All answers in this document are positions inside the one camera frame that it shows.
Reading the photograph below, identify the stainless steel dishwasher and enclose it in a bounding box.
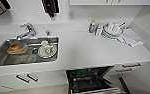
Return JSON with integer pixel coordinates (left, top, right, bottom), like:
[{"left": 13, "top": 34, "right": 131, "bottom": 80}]
[{"left": 64, "top": 65, "right": 132, "bottom": 94}]

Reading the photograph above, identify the stack of white bowls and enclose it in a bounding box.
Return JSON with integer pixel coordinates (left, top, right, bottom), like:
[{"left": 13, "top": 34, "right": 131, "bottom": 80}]
[{"left": 100, "top": 21, "right": 128, "bottom": 41}]

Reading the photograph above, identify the blue dish soap bottle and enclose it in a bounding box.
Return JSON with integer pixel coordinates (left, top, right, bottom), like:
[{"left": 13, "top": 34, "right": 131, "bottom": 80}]
[{"left": 88, "top": 19, "right": 97, "bottom": 35}]

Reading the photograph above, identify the white plate with cup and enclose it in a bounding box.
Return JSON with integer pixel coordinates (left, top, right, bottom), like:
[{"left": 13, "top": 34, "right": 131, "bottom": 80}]
[{"left": 37, "top": 40, "right": 59, "bottom": 60}]

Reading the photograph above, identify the small chrome sink knob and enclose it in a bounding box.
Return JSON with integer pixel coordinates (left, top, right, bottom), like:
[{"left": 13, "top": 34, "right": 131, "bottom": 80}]
[{"left": 45, "top": 29, "right": 52, "bottom": 37}]

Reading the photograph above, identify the chrome sink faucet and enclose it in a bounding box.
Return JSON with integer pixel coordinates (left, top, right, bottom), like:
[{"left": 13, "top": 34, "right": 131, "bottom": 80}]
[{"left": 16, "top": 22, "right": 38, "bottom": 42}]

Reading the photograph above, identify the white drawer unit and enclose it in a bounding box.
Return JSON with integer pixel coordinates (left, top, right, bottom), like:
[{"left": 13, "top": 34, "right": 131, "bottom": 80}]
[{"left": 103, "top": 60, "right": 144, "bottom": 81}]

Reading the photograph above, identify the clear food container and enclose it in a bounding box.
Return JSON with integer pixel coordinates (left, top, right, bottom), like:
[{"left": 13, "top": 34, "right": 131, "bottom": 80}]
[{"left": 6, "top": 42, "right": 29, "bottom": 55}]

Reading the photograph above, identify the white two-door sink cabinet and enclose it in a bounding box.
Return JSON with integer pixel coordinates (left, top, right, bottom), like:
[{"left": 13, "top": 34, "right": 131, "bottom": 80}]
[{"left": 0, "top": 69, "right": 69, "bottom": 94}]

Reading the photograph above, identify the stainless steel sink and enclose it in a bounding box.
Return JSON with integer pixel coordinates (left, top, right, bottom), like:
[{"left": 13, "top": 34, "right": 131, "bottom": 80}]
[{"left": 0, "top": 36, "right": 61, "bottom": 68}]

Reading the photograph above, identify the white wall outlet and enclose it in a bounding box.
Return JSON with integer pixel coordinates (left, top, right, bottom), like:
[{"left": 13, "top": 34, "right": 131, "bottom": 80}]
[{"left": 67, "top": 9, "right": 75, "bottom": 20}]

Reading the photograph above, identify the black wall soap dispenser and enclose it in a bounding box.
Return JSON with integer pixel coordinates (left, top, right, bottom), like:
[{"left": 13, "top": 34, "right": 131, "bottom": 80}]
[{"left": 40, "top": 0, "right": 61, "bottom": 19}]

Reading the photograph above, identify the white wall cabinet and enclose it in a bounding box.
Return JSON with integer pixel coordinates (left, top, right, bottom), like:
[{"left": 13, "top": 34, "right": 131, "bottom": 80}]
[{"left": 69, "top": 0, "right": 150, "bottom": 6}]

